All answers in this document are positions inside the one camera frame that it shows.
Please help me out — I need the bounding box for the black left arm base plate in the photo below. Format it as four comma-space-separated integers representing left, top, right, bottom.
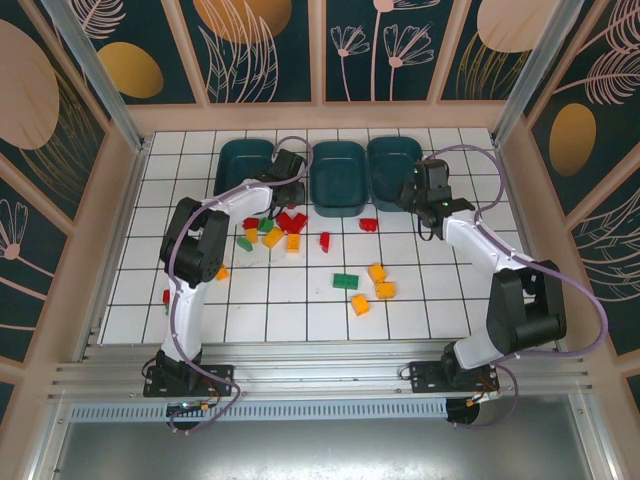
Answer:
143, 363, 236, 399

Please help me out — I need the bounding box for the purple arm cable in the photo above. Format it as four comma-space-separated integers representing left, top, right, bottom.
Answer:
422, 144, 610, 430
167, 137, 314, 435

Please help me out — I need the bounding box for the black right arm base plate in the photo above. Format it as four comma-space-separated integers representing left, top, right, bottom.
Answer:
408, 360, 500, 396

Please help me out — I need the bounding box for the grey slotted cable duct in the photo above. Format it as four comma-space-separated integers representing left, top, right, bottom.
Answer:
69, 398, 448, 422

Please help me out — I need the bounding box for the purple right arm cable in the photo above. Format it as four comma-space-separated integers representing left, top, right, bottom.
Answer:
422, 144, 610, 430

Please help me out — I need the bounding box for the aluminium frame post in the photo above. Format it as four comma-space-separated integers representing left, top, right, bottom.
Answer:
39, 0, 151, 154
492, 0, 596, 149

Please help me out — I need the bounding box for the aluminium mounting rail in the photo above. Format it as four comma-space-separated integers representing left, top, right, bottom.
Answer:
49, 342, 594, 401

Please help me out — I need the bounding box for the grey metal sheet panel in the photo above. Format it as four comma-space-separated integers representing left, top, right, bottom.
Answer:
29, 394, 616, 480

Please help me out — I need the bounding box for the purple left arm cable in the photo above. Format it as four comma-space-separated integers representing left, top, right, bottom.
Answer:
167, 137, 314, 435

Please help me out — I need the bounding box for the teal plastic bin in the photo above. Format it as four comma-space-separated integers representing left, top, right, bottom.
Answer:
213, 138, 277, 201
308, 140, 368, 219
366, 137, 424, 214

